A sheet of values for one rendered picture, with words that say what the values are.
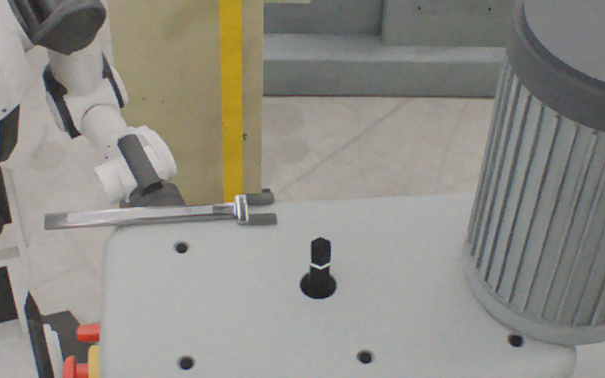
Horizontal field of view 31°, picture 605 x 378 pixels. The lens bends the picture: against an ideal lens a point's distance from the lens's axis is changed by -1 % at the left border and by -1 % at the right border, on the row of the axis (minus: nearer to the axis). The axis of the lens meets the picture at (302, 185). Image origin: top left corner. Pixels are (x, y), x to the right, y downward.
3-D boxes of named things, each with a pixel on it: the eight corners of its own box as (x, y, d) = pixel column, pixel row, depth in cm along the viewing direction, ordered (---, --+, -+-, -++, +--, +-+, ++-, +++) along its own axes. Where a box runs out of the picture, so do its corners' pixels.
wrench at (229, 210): (43, 238, 113) (42, 232, 113) (45, 210, 116) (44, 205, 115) (276, 224, 116) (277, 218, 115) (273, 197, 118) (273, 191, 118)
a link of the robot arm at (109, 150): (130, 204, 173) (106, 170, 184) (181, 182, 176) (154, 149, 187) (118, 170, 170) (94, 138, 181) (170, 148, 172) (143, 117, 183)
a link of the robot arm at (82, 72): (39, 90, 198) (22, 22, 178) (104, 63, 202) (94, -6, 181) (64, 140, 194) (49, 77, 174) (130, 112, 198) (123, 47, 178)
